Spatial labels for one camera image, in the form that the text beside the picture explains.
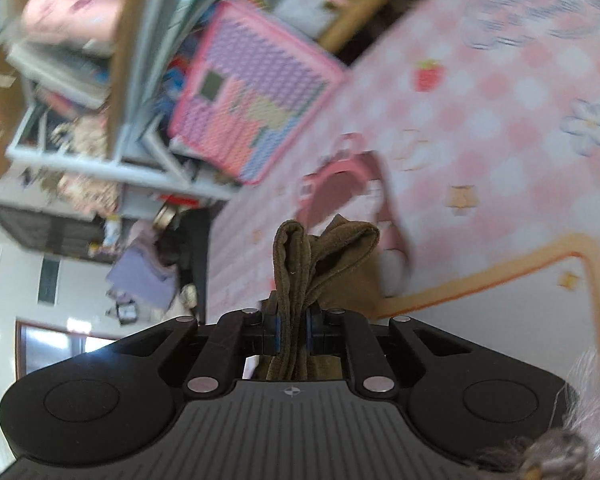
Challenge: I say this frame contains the dark drawer cabinet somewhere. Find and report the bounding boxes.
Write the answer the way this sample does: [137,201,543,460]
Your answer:
[0,204,108,263]

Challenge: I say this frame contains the pink toy learning board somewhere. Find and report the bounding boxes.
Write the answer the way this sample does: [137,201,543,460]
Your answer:
[167,0,349,187]

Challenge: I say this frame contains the pink checked printed blanket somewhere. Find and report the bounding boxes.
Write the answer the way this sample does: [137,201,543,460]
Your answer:
[204,0,600,397]

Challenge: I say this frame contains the fuzzy grey garment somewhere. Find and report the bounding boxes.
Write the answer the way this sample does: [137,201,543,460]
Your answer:
[474,349,600,480]

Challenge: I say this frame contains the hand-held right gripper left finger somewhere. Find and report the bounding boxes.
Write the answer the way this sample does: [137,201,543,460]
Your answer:
[112,294,284,400]

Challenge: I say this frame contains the wooden bookshelf with pale frame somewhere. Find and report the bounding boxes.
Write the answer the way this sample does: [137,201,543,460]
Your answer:
[0,0,427,222]

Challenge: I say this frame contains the round metal tin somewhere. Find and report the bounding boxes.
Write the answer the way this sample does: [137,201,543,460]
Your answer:
[152,204,182,229]

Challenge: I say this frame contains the brown pants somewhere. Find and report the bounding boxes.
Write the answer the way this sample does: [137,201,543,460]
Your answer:
[252,214,382,384]

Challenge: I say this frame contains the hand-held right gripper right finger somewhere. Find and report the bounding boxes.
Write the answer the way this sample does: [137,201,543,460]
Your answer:
[306,305,481,400]

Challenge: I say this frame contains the pink box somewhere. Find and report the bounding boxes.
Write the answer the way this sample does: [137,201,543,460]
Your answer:
[22,0,124,50]

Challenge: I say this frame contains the stack of white books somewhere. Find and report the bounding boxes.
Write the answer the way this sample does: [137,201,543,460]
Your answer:
[7,41,112,110]

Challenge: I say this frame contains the purple cloth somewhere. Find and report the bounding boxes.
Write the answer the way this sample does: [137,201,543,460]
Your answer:
[106,247,179,312]

